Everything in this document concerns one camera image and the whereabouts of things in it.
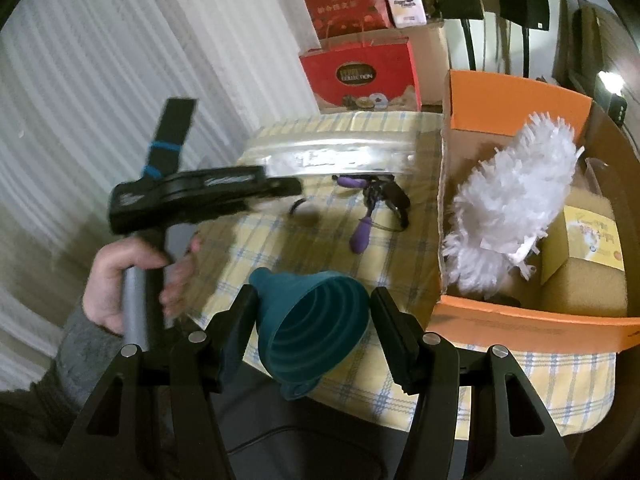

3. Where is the clear plastic zip bag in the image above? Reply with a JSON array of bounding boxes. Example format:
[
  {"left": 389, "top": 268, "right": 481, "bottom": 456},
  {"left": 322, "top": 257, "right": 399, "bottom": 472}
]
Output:
[{"left": 240, "top": 120, "right": 419, "bottom": 181}]

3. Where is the white curtain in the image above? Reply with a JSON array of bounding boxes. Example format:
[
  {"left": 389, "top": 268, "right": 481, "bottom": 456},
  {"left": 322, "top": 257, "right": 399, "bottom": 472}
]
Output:
[{"left": 0, "top": 0, "right": 322, "bottom": 391}]

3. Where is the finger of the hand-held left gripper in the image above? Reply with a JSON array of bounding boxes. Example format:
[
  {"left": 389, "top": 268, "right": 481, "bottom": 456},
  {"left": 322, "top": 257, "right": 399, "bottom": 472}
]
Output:
[{"left": 260, "top": 177, "right": 304, "bottom": 202}]

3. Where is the red gift box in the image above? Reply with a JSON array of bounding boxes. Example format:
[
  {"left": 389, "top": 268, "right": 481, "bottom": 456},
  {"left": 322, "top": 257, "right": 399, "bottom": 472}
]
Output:
[{"left": 299, "top": 39, "right": 423, "bottom": 114}]

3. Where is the white fluffy duster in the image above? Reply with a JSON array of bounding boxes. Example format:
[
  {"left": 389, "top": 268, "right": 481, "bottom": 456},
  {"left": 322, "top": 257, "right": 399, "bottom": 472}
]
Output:
[{"left": 442, "top": 111, "right": 586, "bottom": 296}]

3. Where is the orange flap cardboard box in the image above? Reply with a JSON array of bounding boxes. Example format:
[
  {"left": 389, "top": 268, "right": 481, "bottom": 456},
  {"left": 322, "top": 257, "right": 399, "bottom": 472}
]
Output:
[{"left": 430, "top": 69, "right": 640, "bottom": 356}]

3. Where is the black portable lamp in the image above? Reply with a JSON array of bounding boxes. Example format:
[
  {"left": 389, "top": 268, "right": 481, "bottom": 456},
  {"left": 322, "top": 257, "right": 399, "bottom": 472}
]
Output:
[{"left": 595, "top": 70, "right": 629, "bottom": 124}]

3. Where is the person's left forearm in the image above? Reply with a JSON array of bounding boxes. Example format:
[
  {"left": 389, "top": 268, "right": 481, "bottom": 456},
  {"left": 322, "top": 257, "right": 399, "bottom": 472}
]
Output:
[{"left": 0, "top": 302, "right": 126, "bottom": 461}]

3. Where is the white tissue packet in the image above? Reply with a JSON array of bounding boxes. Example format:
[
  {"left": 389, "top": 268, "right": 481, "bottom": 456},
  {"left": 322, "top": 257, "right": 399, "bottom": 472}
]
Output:
[{"left": 382, "top": 0, "right": 429, "bottom": 29}]

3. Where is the small yellow label box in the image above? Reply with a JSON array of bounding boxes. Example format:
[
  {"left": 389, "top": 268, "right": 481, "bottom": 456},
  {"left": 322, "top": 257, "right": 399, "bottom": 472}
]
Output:
[{"left": 537, "top": 187, "right": 629, "bottom": 318}]

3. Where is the teal collapsible funnel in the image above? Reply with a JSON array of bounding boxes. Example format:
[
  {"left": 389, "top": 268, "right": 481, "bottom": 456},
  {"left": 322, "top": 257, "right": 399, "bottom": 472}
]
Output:
[{"left": 248, "top": 267, "right": 372, "bottom": 401}]

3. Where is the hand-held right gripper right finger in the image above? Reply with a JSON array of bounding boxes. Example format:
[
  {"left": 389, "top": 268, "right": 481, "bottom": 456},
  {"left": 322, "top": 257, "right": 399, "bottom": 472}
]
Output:
[{"left": 369, "top": 287, "right": 576, "bottom": 480}]

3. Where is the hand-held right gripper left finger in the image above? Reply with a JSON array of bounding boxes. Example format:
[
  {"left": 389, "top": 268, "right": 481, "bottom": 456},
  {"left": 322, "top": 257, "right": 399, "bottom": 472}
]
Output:
[{"left": 57, "top": 284, "right": 261, "bottom": 480}]

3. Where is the black key bundle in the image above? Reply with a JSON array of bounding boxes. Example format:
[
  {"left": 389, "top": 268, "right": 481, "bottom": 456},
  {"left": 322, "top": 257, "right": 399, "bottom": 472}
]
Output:
[{"left": 365, "top": 182, "right": 412, "bottom": 232}]

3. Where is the person's left hand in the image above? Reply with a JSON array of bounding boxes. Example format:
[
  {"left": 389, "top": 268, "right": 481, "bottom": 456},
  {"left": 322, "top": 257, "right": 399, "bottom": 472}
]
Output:
[{"left": 82, "top": 234, "right": 203, "bottom": 336}]

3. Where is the brown storage carton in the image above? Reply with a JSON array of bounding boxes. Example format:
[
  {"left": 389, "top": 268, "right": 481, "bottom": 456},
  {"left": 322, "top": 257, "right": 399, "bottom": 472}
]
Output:
[{"left": 320, "top": 19, "right": 451, "bottom": 111}]

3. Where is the red paper gift bag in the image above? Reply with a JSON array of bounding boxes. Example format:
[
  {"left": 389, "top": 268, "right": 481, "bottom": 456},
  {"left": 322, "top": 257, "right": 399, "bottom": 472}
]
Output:
[{"left": 298, "top": 0, "right": 396, "bottom": 43}]

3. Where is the black curved band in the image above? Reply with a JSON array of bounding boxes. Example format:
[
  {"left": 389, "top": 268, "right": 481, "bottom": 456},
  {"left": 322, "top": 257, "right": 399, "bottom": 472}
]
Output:
[{"left": 288, "top": 195, "right": 321, "bottom": 221}]

